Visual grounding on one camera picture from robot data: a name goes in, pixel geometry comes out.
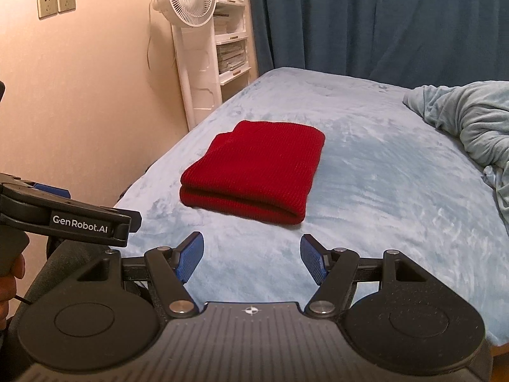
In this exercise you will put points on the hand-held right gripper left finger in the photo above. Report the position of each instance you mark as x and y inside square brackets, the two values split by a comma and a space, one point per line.
[191, 256]

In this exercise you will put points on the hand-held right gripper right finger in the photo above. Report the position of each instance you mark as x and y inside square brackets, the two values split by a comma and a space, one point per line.
[313, 258]

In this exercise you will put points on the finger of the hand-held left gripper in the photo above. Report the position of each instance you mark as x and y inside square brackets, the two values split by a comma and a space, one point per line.
[51, 193]

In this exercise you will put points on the red knit cardigan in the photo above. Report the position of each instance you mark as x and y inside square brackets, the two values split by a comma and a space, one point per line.
[254, 167]

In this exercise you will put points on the person's left hand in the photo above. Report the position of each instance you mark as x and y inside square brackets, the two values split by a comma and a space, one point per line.
[6, 294]

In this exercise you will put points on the bed with light-blue sheet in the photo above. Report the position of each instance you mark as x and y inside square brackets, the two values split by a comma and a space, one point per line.
[377, 191]

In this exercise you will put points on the stack of books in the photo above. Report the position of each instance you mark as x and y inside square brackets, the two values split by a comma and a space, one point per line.
[232, 56]

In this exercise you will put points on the grey-blue fleece blanket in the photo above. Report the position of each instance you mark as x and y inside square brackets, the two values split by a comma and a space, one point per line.
[477, 127]

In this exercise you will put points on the white shelf unit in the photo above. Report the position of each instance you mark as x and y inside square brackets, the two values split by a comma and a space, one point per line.
[234, 28]

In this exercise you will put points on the dark blue curtain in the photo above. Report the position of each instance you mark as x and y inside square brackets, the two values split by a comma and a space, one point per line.
[377, 20]

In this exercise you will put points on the wooden bed frame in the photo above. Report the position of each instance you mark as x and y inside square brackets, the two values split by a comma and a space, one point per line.
[500, 362]

